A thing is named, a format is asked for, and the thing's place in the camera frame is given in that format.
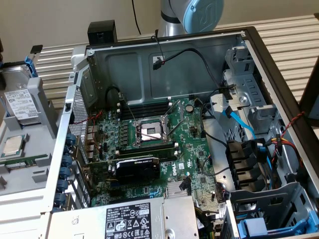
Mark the hard disk with blue carrier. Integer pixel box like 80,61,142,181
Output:
0,56,42,126

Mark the grey disk bay cage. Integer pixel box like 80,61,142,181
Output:
228,181,316,237

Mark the blue plastic disk carrier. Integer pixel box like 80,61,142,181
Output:
236,211,314,237

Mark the black RAM slot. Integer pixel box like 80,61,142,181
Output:
122,109,172,119
122,102,171,112
119,141,175,149

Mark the CPU socket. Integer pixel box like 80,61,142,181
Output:
133,117,172,146

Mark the metal socket cover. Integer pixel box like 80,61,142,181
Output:
161,99,185,122

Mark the thin socket locking lever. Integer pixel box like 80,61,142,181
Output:
122,98,137,124

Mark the green RAM stick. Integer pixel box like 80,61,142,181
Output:
0,153,48,168
116,147,176,157

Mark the green Dell motherboard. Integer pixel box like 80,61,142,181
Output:
84,98,225,225

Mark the black graphics card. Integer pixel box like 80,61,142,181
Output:
86,155,160,185

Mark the open PC case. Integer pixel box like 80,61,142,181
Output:
39,26,319,239

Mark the silver chipset heatsink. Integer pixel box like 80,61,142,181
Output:
166,181,192,199

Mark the grey metal drive cage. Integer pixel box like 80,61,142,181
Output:
223,46,279,136

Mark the black plastic box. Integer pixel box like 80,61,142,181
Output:
87,20,118,46

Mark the silver power supply unit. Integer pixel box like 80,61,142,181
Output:
48,195,200,239

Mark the grey parts rack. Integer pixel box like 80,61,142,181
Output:
0,77,68,197

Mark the silver CPU chip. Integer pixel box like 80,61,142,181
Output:
1,135,25,158

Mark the dark brown panel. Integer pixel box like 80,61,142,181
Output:
299,56,319,120

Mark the black wire with flat connector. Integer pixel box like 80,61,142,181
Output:
152,48,224,89

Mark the black looped wire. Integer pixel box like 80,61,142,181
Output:
105,85,123,105

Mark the black motherboard cable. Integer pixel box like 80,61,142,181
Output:
200,98,229,147

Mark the blue SATA data wire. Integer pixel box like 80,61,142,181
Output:
266,154,274,191
222,106,256,140

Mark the short black SATA wire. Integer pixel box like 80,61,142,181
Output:
179,177,192,196

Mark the thin black red fan wire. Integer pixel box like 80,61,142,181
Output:
199,154,231,178

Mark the black plastic cable guide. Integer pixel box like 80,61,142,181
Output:
225,140,266,192

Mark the thin black hanging cable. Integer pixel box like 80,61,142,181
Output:
131,0,142,35

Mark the braided yellow black cable bundle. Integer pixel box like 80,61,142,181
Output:
195,206,217,239

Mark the coloured power wire bundle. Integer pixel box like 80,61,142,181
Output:
265,134,304,167

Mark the red black twisted wire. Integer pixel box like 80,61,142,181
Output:
273,111,307,160

